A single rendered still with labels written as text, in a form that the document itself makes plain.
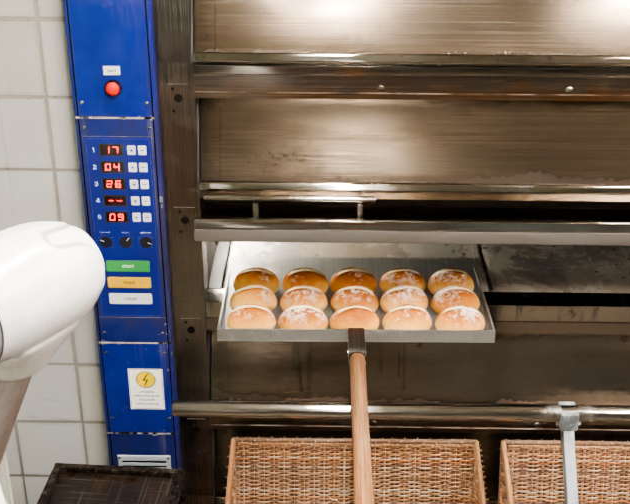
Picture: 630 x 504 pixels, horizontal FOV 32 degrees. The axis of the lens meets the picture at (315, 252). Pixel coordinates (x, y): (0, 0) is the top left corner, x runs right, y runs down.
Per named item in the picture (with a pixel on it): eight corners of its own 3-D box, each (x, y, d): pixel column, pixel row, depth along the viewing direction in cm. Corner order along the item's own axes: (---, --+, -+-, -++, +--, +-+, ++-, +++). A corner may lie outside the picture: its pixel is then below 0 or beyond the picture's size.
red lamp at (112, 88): (105, 95, 211) (102, 65, 208) (122, 96, 211) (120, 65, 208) (103, 98, 209) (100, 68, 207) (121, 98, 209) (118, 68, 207)
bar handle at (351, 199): (203, 224, 214) (204, 222, 215) (375, 225, 213) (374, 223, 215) (203, 194, 212) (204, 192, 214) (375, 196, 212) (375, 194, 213)
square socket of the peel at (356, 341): (366, 366, 212) (367, 351, 210) (347, 366, 212) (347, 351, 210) (365, 341, 220) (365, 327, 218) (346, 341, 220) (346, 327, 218)
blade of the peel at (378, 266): (494, 342, 220) (495, 330, 218) (217, 341, 220) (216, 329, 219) (473, 258, 252) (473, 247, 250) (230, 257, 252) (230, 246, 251)
